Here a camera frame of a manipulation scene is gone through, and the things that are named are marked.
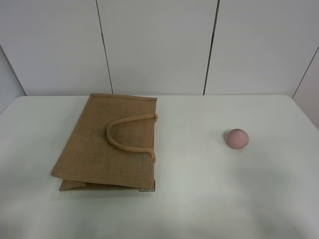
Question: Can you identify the pink peach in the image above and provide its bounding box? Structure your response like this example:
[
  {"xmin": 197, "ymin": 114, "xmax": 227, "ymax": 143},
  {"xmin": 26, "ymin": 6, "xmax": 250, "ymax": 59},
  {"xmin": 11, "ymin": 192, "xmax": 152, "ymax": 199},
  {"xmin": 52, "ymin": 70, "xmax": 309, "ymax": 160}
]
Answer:
[{"xmin": 226, "ymin": 128, "xmax": 249, "ymax": 150}]

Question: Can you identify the brown linen tote bag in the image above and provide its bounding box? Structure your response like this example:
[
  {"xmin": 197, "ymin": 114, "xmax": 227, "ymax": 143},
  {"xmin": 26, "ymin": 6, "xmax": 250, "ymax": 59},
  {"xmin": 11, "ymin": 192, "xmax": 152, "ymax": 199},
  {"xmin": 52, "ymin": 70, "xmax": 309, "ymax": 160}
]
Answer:
[{"xmin": 51, "ymin": 94, "xmax": 158, "ymax": 191}]

